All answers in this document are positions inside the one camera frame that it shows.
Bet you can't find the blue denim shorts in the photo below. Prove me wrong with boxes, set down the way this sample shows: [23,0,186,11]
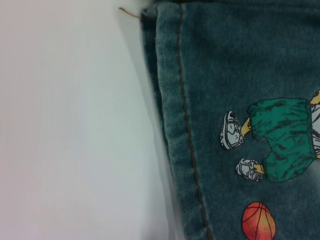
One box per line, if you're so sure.
[118,0,320,240]

